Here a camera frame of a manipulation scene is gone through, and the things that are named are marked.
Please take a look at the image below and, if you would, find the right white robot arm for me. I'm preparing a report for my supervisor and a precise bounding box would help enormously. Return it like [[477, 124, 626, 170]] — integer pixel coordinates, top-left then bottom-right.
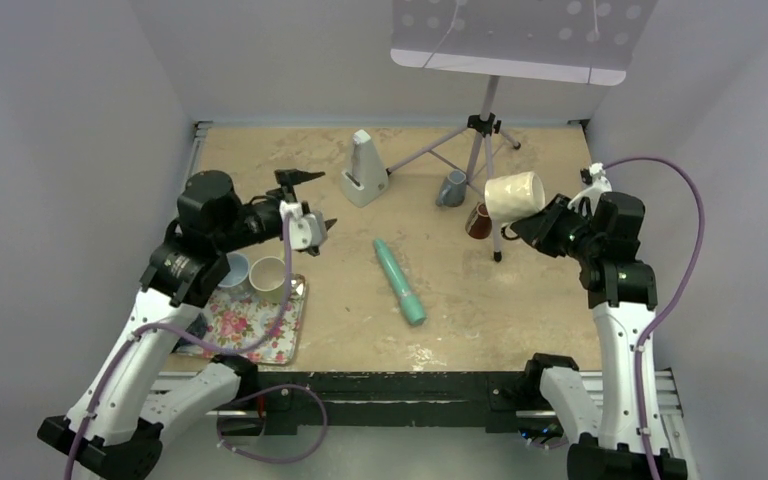
[[508, 192, 689, 479]]

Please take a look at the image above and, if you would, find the aluminium frame rail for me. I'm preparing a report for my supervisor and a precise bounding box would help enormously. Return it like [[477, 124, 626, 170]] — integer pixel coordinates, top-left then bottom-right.
[[82, 121, 700, 480]]

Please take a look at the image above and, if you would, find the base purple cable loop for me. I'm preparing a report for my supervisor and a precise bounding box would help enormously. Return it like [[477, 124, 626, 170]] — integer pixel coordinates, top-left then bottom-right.
[[215, 384, 329, 465]]

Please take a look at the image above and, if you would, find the teal cylindrical bottle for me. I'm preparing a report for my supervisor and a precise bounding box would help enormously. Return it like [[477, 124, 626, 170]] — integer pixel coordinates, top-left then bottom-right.
[[373, 239, 427, 326]]

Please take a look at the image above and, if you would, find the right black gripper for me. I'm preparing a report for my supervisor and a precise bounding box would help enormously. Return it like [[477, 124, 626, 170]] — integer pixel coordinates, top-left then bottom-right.
[[512, 193, 603, 263]]

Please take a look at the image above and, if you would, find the brown striped mug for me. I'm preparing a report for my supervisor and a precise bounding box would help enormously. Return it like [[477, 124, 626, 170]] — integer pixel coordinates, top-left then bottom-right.
[[465, 202, 493, 240]]

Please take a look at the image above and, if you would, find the cream mug black handle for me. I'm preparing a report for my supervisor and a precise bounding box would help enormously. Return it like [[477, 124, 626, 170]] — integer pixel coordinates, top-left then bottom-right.
[[483, 171, 547, 240]]

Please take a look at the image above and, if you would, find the white metronome-shaped object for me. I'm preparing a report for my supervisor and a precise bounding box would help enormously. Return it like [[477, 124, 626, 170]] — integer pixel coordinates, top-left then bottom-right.
[[339, 129, 389, 208]]

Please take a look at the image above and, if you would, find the floral tray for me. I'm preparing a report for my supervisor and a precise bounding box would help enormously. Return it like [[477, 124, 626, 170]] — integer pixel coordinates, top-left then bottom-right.
[[200, 275, 307, 366]]

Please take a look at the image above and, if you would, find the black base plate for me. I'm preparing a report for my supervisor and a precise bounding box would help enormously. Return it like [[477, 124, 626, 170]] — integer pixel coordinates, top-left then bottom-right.
[[224, 371, 564, 443]]

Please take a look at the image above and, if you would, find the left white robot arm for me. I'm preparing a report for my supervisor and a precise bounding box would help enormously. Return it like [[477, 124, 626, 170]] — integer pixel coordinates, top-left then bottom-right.
[[37, 169, 331, 479]]

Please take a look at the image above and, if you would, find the purple tripod stand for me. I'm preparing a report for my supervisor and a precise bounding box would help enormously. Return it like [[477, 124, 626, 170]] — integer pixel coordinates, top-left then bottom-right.
[[387, 74, 522, 264]]

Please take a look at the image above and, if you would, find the green mug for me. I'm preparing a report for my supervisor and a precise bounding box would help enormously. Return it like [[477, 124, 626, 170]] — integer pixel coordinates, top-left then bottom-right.
[[249, 256, 288, 304]]

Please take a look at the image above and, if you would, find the dark blue mug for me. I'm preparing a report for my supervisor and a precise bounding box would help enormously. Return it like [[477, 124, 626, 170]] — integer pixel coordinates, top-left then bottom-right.
[[186, 314, 210, 340]]

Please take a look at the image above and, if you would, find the light grey footed mug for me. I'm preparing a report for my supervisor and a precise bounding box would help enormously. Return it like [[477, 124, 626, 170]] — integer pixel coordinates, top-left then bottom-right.
[[218, 252, 251, 295]]

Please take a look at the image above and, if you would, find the blue-grey mug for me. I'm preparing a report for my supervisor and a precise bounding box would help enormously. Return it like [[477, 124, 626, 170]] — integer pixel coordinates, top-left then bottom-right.
[[435, 170, 468, 208]]

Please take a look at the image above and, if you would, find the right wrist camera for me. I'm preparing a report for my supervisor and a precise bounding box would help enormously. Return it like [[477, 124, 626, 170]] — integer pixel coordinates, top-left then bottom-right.
[[568, 163, 612, 218]]

